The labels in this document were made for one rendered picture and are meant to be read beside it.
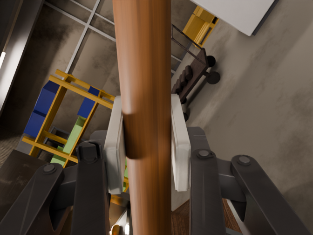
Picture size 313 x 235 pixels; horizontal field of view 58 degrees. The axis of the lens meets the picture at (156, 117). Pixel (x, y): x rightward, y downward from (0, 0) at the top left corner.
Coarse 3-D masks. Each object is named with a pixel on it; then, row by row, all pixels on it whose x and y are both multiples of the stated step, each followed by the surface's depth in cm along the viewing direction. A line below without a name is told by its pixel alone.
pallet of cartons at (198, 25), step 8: (200, 8) 610; (192, 16) 645; (200, 16) 591; (208, 16) 592; (192, 24) 634; (200, 24) 636; (208, 24) 604; (184, 32) 647; (192, 32) 642; (200, 32) 637; (200, 40) 645
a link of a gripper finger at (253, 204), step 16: (240, 160) 13; (240, 176) 12; (256, 176) 12; (256, 192) 11; (272, 192) 11; (240, 208) 13; (256, 208) 11; (272, 208) 11; (288, 208) 11; (240, 224) 13; (256, 224) 11; (272, 224) 10; (288, 224) 10; (304, 224) 10
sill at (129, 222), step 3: (129, 204) 214; (129, 207) 211; (129, 210) 208; (129, 213) 206; (129, 216) 202; (129, 219) 200; (126, 222) 203; (129, 222) 198; (126, 225) 201; (129, 225) 195; (126, 228) 198; (129, 228) 193; (132, 228) 194; (126, 231) 195; (129, 231) 191; (132, 231) 192; (126, 234) 193; (129, 234) 189; (132, 234) 190
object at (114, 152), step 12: (120, 96) 20; (120, 108) 18; (120, 120) 17; (108, 132) 16; (120, 132) 16; (108, 144) 14; (120, 144) 15; (108, 156) 14; (120, 156) 15; (108, 168) 14; (120, 168) 15; (108, 180) 15; (120, 180) 15; (120, 192) 15
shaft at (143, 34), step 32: (128, 0) 13; (160, 0) 13; (128, 32) 14; (160, 32) 14; (128, 64) 15; (160, 64) 15; (128, 96) 16; (160, 96) 16; (128, 128) 17; (160, 128) 17; (128, 160) 18; (160, 160) 18; (160, 192) 19; (160, 224) 20
